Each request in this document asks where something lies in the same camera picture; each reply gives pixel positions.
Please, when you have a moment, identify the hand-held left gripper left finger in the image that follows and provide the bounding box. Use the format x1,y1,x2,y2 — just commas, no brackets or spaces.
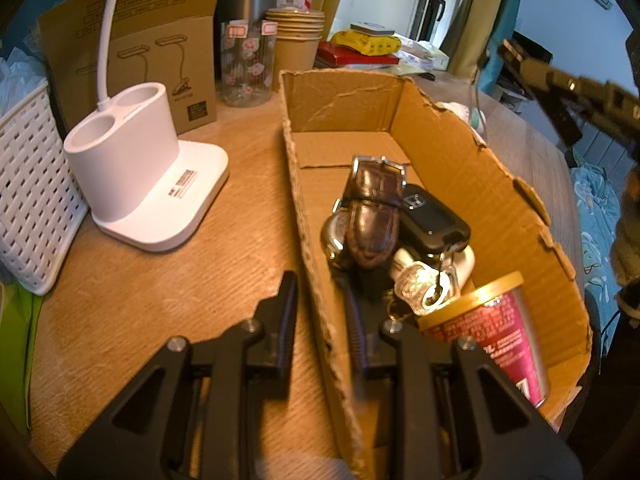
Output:
56,270,300,480

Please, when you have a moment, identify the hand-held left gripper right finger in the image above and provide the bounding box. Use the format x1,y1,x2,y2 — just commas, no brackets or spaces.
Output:
340,280,583,480

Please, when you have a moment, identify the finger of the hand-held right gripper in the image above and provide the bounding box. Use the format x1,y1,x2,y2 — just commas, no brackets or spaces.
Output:
497,37,640,150

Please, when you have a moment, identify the brown leather strap wristwatch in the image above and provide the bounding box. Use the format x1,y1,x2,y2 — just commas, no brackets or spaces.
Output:
320,156,408,268

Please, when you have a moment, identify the black car key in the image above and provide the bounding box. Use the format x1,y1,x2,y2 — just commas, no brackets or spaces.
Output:
397,183,472,256

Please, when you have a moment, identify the red label can gold lid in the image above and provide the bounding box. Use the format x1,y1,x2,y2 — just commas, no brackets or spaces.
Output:
417,271,551,408

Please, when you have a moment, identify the cardboard box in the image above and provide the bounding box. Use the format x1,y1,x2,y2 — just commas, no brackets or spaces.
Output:
278,68,593,480

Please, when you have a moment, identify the black monitor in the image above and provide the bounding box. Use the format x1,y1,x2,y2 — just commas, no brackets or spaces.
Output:
492,32,553,111

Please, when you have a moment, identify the teal curtain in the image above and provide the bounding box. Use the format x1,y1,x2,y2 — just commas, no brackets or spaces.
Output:
475,0,525,96

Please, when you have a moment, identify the white tape roll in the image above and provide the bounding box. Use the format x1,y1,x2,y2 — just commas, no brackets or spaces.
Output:
435,101,488,133

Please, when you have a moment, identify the white flat box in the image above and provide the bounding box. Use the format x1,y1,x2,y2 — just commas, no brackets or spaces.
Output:
397,39,451,72

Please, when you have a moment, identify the blue printed blanket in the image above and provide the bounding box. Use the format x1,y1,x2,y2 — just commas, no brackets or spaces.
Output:
570,162,621,331

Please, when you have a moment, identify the white desk lamp base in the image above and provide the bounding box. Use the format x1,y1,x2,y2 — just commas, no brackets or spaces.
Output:
63,0,231,253

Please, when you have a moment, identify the yellow packet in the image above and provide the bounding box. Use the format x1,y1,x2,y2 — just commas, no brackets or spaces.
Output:
331,30,402,57

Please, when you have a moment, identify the small flat tin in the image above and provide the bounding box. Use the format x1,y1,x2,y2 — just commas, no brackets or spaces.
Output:
350,22,393,38

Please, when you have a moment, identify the red book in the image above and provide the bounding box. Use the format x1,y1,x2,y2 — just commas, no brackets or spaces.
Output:
314,41,401,68

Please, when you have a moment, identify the floral print glass jar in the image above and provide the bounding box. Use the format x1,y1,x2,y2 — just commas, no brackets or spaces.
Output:
220,19,278,108

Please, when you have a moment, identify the green bag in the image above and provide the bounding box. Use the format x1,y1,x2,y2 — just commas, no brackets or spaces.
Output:
0,282,43,436

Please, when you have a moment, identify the stack of brown paper cups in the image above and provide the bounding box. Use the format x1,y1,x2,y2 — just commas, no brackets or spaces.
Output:
265,8,327,71

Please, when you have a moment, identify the white woven plastic basket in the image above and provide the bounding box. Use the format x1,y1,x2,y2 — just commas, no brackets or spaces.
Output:
0,77,91,296

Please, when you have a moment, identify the stainless steel travel mug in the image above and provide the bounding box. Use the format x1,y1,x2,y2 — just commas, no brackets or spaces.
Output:
217,0,278,81

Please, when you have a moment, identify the brown lamp packaging carton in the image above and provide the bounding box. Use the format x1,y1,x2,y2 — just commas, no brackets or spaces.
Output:
37,0,228,136

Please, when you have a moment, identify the clear plastic bag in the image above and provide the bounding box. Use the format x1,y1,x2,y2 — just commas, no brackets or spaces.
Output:
0,47,48,111

